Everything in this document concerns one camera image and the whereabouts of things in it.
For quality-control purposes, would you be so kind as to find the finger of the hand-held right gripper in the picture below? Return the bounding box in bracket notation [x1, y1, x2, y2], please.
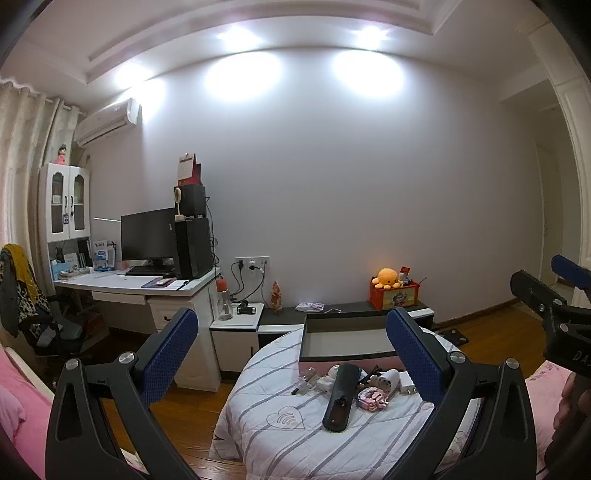
[510, 270, 568, 325]
[551, 253, 591, 306]

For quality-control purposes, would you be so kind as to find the black speaker box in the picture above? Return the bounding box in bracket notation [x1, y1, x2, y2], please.
[174, 184, 207, 219]

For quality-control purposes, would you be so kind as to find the pink bed sheet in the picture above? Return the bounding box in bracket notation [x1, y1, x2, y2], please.
[0, 346, 54, 462]

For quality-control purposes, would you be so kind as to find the pink box with black rim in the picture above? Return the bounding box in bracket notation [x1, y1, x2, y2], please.
[298, 312, 419, 372]

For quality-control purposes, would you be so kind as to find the person's right hand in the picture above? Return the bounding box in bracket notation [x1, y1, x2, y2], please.
[556, 371, 591, 445]

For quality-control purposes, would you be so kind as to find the white desk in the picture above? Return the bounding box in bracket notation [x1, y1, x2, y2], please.
[53, 265, 223, 393]

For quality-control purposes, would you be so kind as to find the red storage box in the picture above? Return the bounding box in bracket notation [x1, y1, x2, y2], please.
[369, 278, 419, 311]

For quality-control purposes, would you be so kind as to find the white wall socket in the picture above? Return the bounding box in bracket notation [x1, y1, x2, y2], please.
[235, 256, 269, 273]

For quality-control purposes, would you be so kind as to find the cream curtain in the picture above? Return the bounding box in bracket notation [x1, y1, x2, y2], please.
[0, 76, 77, 259]

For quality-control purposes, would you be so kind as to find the orange octopus plush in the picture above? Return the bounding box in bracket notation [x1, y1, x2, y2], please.
[372, 268, 402, 291]

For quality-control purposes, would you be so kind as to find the white nightstand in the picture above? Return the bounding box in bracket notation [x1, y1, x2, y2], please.
[210, 302, 265, 376]

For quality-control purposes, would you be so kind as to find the yellow cloth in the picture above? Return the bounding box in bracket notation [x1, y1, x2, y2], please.
[2, 244, 36, 301]

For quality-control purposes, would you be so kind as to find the black keyboard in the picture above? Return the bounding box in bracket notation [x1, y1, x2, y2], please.
[126, 265, 174, 278]

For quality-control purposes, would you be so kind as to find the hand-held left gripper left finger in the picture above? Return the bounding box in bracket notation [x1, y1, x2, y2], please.
[45, 307, 199, 480]

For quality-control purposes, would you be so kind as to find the white glass door cabinet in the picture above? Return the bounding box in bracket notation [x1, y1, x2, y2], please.
[39, 163, 93, 244]

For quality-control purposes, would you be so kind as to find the white air conditioner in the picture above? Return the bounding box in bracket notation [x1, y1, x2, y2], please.
[75, 98, 140, 148]

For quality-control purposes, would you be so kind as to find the clear bottle with red cap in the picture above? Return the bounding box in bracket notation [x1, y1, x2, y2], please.
[216, 277, 234, 321]

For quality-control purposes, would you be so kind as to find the black office chair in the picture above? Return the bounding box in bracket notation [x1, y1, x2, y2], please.
[0, 244, 89, 361]

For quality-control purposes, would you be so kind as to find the black power cable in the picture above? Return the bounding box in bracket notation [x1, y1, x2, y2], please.
[228, 261, 250, 304]

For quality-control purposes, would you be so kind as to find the black computer monitor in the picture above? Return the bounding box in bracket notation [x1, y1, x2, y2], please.
[121, 208, 178, 273]

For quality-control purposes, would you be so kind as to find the black remote control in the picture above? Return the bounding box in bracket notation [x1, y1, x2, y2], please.
[322, 363, 361, 433]

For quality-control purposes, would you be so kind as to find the white door frame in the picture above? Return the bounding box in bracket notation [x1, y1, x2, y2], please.
[526, 23, 591, 305]

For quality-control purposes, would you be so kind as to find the white patterned face mask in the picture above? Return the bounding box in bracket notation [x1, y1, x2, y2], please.
[295, 302, 342, 315]

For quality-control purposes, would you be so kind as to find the low black cabinet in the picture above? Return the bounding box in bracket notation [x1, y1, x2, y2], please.
[257, 300, 435, 352]

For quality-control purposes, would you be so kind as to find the blue and white box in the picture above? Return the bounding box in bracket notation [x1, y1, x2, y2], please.
[92, 240, 115, 272]

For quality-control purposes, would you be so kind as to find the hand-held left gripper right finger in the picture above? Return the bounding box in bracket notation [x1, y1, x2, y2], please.
[385, 307, 539, 480]

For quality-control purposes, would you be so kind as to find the leopard print cloth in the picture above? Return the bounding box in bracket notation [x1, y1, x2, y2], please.
[13, 277, 49, 334]

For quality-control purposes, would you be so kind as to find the black bathroom scale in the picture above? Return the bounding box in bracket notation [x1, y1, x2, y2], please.
[431, 329, 470, 346]

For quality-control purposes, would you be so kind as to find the black computer tower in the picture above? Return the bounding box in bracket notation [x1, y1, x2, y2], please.
[174, 217, 213, 280]

